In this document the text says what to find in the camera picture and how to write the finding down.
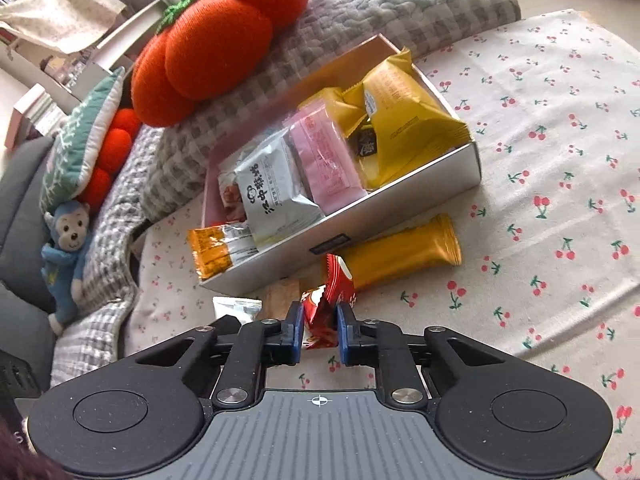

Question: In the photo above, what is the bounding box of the grey checked blanket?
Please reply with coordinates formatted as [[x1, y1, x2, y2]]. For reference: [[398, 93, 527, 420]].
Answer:
[[50, 125, 211, 391]]

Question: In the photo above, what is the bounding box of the golden snack bar packet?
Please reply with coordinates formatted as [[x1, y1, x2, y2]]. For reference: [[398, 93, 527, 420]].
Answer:
[[330, 213, 463, 292]]

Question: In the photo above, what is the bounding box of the teal patterned cushion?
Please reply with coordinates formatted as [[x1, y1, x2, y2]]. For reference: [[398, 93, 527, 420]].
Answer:
[[39, 66, 126, 216]]

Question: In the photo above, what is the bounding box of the brown snack packet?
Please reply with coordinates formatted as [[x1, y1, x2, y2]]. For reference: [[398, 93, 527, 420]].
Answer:
[[260, 280, 301, 321]]

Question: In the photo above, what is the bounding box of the grey checked pillow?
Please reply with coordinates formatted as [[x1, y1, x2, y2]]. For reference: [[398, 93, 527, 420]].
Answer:
[[142, 0, 522, 226]]

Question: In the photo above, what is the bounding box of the white cookie snack packet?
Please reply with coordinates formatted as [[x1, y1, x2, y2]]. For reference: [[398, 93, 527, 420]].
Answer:
[[217, 152, 251, 223]]

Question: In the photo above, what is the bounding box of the dark red fuzzy cloth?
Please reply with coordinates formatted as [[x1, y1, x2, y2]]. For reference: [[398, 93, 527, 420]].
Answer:
[[0, 417, 68, 480]]

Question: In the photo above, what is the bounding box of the cherry print sheet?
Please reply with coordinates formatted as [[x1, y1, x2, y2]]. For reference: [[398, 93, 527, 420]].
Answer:
[[122, 8, 640, 480]]

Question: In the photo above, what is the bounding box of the yellow packet with white label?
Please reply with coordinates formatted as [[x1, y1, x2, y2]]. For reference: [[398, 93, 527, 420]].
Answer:
[[357, 47, 471, 192]]

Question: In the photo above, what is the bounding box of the orange pumpkin cushion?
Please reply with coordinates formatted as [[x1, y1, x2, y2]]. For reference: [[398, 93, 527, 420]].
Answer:
[[131, 0, 321, 128]]

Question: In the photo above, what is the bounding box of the floral cloth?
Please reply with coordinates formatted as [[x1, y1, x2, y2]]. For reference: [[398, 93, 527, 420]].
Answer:
[[0, 0, 126, 56]]

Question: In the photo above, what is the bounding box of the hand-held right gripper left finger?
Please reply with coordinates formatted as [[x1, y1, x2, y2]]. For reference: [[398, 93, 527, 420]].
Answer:
[[125, 300, 306, 408]]

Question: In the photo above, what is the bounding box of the stack of books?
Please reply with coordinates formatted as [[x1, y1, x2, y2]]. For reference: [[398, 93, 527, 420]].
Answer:
[[2, 82, 71, 148]]

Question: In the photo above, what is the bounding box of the small red candy packet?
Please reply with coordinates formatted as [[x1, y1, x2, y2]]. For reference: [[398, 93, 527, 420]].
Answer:
[[301, 300, 341, 352]]

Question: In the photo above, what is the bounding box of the silver cardboard box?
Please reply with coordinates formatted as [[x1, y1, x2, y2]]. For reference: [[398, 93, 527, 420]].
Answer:
[[197, 33, 482, 311]]

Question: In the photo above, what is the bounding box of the orange and white snack packet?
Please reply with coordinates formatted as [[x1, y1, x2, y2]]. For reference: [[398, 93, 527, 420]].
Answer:
[[187, 222, 260, 281]]

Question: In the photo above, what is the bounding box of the orange plush toy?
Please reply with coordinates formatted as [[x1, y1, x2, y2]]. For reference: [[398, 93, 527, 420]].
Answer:
[[77, 107, 143, 208]]

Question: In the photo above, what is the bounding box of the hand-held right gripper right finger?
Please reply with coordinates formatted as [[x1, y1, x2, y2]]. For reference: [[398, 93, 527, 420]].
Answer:
[[336, 301, 506, 406]]

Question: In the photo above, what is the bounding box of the silver white snack packet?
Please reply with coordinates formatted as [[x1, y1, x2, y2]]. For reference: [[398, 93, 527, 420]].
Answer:
[[235, 132, 327, 251]]

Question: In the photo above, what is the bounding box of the small dark snack packet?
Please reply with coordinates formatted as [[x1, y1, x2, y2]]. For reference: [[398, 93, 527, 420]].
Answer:
[[350, 125, 381, 161]]

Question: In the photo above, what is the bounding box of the white bookshelf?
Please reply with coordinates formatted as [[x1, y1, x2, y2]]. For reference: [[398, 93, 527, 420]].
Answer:
[[0, 0, 173, 151]]

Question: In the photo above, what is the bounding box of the pink snack packet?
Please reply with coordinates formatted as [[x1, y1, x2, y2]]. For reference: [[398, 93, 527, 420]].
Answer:
[[285, 100, 368, 216]]

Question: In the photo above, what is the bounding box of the yellow snack packet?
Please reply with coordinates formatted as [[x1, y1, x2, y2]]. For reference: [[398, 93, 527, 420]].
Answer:
[[298, 86, 368, 137]]

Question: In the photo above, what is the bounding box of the blue and white snack packet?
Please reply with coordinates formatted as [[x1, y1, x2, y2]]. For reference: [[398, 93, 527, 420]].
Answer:
[[212, 296, 263, 323]]

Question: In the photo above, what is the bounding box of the red and white snack packet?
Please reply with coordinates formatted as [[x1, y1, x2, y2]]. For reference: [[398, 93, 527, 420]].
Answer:
[[324, 254, 359, 308]]

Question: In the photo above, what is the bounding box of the blue monkey plush toy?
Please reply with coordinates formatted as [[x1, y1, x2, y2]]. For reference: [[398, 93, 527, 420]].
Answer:
[[40, 200, 96, 336]]

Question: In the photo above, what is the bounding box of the grey sofa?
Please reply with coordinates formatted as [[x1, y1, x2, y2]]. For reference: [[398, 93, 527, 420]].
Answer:
[[0, 135, 58, 356]]

